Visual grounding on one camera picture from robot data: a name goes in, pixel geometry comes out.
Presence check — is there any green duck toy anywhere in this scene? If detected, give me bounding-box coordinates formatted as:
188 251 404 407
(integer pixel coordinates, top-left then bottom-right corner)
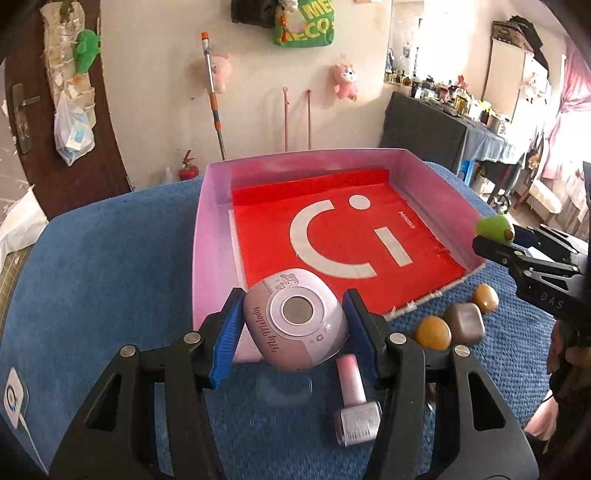
476 215 515 245

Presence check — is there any orange round soap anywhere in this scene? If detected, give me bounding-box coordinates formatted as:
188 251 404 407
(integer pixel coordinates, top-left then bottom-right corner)
472 283 500 315
414 316 452 351

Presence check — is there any brown eye shadow case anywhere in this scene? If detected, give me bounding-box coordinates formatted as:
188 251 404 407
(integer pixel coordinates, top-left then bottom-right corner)
443 302 486 345

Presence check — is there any pink cap nail polish bottle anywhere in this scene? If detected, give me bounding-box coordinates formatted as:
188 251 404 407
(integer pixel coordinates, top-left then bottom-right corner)
335 354 382 447

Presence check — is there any pink round My Melody device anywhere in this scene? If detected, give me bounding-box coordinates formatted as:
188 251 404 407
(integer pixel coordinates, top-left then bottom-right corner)
243 268 349 372

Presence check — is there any clear plastic cup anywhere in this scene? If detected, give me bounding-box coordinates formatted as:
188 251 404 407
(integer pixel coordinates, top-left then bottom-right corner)
256 370 314 408

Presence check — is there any person's right hand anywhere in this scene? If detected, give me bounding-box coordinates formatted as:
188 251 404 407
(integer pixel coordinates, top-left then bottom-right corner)
546 320 590 397

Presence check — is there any pink curtain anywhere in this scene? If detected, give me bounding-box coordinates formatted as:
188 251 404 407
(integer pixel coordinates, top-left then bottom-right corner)
541 37 590 186

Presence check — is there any blue plastic stool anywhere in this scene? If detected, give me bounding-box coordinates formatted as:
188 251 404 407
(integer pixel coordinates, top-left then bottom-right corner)
458 160 476 186

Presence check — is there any white power adapter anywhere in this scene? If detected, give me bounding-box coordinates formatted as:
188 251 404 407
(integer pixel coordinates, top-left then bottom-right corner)
3 367 49 474

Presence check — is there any black covered side table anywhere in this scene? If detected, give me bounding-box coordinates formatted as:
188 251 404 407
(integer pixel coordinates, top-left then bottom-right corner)
379 92 518 174

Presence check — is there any red paper bag liner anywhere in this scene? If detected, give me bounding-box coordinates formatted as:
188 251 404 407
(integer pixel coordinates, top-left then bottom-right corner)
231 168 467 314

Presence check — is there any purple cardboard tray box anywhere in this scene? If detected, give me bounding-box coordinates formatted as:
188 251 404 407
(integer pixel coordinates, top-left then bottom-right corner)
192 148 491 326

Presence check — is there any dark brown door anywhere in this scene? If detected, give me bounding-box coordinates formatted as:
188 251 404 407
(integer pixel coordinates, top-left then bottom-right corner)
1 1 131 219

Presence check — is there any pink plush toy right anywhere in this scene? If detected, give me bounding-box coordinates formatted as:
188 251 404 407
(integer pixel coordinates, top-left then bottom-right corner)
332 64 358 101

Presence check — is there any red fire extinguisher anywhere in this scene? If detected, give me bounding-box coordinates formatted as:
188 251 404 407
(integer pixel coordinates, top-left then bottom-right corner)
178 150 199 181

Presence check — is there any white plastic bag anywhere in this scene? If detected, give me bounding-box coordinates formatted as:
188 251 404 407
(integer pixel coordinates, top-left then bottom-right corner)
54 92 95 167

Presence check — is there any green tote bag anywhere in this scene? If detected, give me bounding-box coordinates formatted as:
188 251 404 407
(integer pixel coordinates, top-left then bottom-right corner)
273 0 335 48

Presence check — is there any pink pig plush left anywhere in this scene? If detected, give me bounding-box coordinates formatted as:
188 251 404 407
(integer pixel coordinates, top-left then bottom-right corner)
211 53 232 94

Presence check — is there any black backpack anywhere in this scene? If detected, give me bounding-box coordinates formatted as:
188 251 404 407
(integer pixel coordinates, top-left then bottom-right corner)
230 0 279 29

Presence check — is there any green dinosaur plush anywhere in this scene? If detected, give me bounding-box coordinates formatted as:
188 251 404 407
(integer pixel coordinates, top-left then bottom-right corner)
74 29 101 75

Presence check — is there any beige hanging door organizer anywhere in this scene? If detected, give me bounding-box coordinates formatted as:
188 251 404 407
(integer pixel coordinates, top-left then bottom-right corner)
40 1 96 127

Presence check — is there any metal door handle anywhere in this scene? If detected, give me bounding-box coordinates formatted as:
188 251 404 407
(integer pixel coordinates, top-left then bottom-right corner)
11 83 41 155

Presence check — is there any mop handle orange grip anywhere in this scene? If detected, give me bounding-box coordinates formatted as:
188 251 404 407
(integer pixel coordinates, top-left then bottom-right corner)
201 32 226 161

